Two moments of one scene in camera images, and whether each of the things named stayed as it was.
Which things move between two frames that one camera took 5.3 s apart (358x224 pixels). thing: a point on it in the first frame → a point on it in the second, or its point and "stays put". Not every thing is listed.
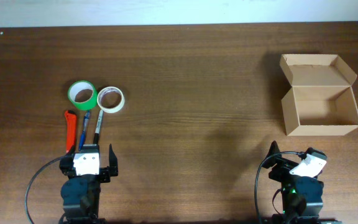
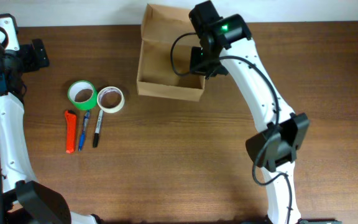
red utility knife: (71, 126) stays put
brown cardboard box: (321, 101) → (168, 35)
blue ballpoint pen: (86, 119) stays put
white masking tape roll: (110, 99) stays put
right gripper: (283, 166) → (196, 65)
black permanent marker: (97, 127) stays put
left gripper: (109, 170) → (32, 63)
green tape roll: (82, 94) stays put
